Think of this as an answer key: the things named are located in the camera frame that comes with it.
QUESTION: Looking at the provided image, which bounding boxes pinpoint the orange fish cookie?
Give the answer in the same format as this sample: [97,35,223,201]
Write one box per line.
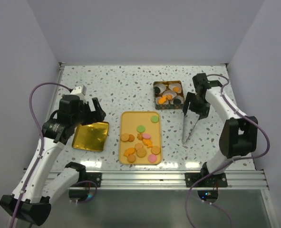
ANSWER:
[124,147,136,157]
[156,96,168,105]
[143,139,153,148]

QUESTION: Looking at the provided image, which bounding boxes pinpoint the orange round cookie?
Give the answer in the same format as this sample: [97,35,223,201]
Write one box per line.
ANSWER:
[173,87,180,93]

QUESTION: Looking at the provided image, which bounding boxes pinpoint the white paper cup top-left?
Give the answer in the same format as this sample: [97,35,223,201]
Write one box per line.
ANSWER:
[154,83,168,95]

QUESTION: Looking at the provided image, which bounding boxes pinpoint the brown round biscuit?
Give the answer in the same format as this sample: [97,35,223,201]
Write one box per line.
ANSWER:
[128,134,135,142]

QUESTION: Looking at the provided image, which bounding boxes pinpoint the steel serving tongs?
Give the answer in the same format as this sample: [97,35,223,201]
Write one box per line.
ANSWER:
[182,113,199,144]

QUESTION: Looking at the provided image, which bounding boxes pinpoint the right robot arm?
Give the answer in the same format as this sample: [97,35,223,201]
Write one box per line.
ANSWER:
[183,73,258,187]

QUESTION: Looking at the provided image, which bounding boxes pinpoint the green round cookie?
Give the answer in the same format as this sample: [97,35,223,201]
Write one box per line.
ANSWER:
[136,125,145,133]
[150,115,159,123]

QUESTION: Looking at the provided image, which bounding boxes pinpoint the yellow plastic tray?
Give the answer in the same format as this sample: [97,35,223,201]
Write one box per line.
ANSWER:
[119,111,162,165]

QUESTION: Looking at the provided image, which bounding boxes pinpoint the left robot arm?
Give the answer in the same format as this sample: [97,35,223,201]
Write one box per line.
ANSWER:
[0,95,106,226]

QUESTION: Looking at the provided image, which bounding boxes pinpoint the gold tin lid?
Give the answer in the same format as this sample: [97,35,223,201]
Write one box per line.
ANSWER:
[72,122,109,152]

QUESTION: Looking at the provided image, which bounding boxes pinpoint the round tan biscuit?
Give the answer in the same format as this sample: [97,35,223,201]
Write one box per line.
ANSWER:
[127,154,136,163]

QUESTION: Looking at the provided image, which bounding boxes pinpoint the white paper cup bottom-right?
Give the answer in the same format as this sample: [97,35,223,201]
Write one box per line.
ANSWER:
[170,95,184,105]

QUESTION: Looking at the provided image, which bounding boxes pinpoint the black sandwich cookie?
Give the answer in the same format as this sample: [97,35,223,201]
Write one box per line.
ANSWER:
[173,98,182,104]
[154,86,161,95]

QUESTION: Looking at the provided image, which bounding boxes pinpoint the white paper cup centre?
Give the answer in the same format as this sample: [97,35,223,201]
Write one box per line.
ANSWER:
[155,94,176,105]

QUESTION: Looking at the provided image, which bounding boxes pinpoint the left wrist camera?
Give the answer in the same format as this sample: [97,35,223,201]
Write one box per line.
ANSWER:
[70,85,87,99]

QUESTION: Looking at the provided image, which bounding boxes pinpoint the right dotted biscuit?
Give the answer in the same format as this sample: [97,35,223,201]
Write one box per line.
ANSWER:
[151,146,161,155]

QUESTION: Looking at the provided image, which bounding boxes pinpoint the pink round cookie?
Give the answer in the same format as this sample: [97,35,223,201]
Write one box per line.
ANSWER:
[142,133,151,139]
[147,154,157,163]

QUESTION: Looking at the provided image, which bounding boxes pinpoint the green cookie tin box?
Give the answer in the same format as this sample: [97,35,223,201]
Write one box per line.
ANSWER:
[153,81,185,110]

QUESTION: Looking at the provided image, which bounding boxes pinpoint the round dotted biscuit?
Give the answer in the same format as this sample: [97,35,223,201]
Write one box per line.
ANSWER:
[120,133,129,142]

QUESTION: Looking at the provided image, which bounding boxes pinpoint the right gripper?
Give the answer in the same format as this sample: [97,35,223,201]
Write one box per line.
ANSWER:
[183,92,211,121]

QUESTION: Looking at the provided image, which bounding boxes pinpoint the swirl butter cookie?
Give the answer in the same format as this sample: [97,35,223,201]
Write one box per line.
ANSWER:
[166,94,173,101]
[137,133,143,141]

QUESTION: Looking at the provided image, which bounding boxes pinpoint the large dotted biscuit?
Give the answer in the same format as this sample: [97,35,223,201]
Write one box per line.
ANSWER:
[136,148,146,158]

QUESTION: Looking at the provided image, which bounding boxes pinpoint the flower shaped cookie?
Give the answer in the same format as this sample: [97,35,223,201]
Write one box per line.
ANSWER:
[135,143,143,150]

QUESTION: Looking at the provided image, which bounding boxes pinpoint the aluminium frame rail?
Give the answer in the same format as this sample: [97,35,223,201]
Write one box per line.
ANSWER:
[21,170,267,190]

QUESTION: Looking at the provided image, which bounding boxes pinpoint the white paper cup top-right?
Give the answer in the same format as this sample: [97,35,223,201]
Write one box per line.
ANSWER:
[168,83,182,94]

